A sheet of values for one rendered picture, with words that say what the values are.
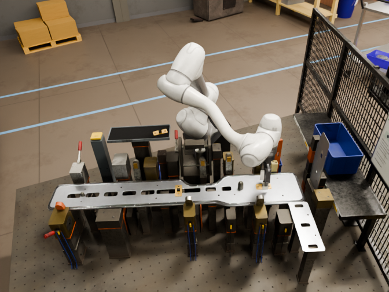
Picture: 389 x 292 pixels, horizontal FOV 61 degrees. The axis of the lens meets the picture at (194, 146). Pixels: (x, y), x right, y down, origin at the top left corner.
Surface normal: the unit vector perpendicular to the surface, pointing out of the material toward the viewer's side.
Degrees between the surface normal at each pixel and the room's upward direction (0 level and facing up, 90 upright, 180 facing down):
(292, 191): 0
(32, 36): 90
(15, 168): 0
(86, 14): 90
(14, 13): 90
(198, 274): 0
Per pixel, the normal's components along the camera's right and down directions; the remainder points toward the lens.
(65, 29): 0.51, 0.52
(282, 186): -0.05, -0.78
